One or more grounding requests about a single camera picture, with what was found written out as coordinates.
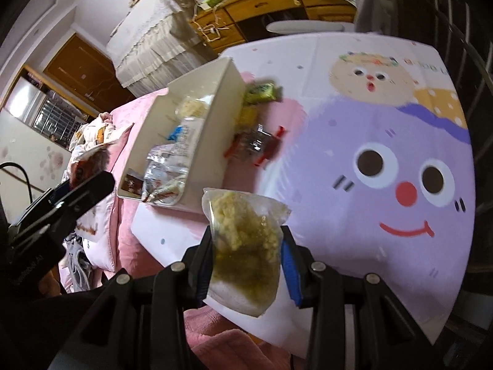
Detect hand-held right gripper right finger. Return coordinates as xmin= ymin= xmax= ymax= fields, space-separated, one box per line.
xmin=280 ymin=225 xmax=432 ymax=370

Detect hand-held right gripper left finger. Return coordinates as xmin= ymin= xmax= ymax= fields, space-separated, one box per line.
xmin=50 ymin=225 xmax=214 ymax=370

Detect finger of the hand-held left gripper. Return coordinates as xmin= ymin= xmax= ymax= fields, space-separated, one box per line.
xmin=49 ymin=183 xmax=74 ymax=203
xmin=50 ymin=172 xmax=115 ymax=220

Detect dark brown snack packet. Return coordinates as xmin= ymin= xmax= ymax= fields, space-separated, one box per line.
xmin=69 ymin=146 xmax=114 ymax=186

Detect small red brown packet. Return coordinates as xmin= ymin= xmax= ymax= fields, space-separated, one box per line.
xmin=124 ymin=173 xmax=144 ymax=194

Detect yellow crumbly pastry packet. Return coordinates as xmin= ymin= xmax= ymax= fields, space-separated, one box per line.
xmin=202 ymin=187 xmax=292 ymax=318
xmin=175 ymin=96 xmax=216 ymax=120

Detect clear packet with printed text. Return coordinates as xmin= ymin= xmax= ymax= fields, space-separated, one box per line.
xmin=145 ymin=144 xmax=190 ymax=178

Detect clear round cake packet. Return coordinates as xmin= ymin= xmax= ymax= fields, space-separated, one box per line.
xmin=177 ymin=117 xmax=205 ymax=155

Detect white plastic tray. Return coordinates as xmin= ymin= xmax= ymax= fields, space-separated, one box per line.
xmin=116 ymin=57 xmax=247 ymax=213

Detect cartoon printed quilt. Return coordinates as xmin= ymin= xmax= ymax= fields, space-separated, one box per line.
xmin=62 ymin=112 xmax=116 ymax=290

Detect small barred window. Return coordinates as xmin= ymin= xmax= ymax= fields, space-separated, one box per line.
xmin=2 ymin=65 xmax=97 ymax=151

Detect pink blanket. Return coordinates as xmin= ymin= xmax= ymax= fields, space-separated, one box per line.
xmin=58 ymin=88 xmax=293 ymax=370

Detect wooden door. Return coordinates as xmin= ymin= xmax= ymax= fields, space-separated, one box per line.
xmin=43 ymin=34 xmax=135 ymax=118

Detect red candy packet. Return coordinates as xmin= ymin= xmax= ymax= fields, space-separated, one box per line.
xmin=225 ymin=123 xmax=287 ymax=166

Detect cartoon printed tablecloth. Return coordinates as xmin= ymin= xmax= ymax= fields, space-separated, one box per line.
xmin=131 ymin=33 xmax=476 ymax=347

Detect white lace cover cloth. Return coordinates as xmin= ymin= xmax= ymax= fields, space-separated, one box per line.
xmin=106 ymin=0 xmax=216 ymax=97

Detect small yellow snack packet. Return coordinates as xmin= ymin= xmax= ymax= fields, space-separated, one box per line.
xmin=237 ymin=106 xmax=259 ymax=128

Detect green snack packet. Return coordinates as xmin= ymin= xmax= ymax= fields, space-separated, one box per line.
xmin=244 ymin=82 xmax=279 ymax=105

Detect grey office chair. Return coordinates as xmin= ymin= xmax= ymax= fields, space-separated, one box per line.
xmin=266 ymin=0 xmax=389 ymax=35

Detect wooden desk with drawers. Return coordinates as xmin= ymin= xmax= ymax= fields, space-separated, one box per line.
xmin=189 ymin=0 xmax=359 ymax=52

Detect black cable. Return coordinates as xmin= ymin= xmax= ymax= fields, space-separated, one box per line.
xmin=0 ymin=162 xmax=37 ymax=203

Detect white charger cable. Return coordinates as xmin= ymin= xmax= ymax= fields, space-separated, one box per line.
xmin=193 ymin=2 xmax=228 ymax=43

